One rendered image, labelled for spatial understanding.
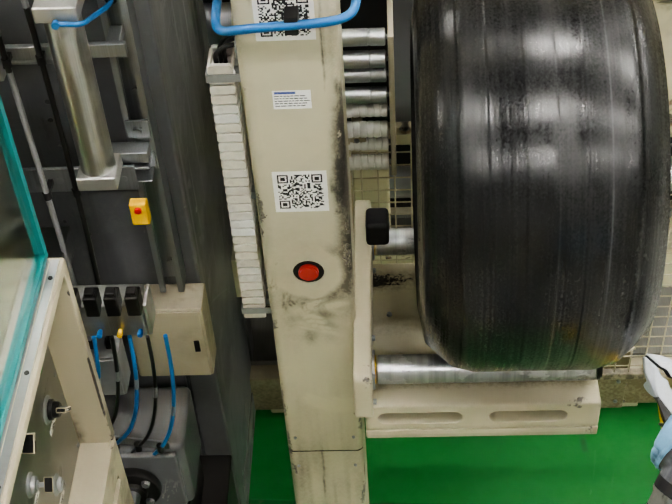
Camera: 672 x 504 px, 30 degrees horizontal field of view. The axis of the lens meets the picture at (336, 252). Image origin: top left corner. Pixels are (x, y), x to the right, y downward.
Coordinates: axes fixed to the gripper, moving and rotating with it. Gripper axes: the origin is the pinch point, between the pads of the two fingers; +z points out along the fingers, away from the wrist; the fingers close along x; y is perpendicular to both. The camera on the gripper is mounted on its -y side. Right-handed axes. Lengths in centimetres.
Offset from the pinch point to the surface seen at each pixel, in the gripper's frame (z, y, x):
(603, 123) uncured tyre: 30.8, -21.8, 9.0
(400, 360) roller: 21.1, 22.7, -22.7
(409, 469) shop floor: -11, 121, -26
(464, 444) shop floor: -16, 123, -13
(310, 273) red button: 40, 18, -25
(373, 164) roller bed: 46, 53, 1
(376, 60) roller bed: 58, 36, 9
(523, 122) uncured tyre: 37.3, -20.2, 2.3
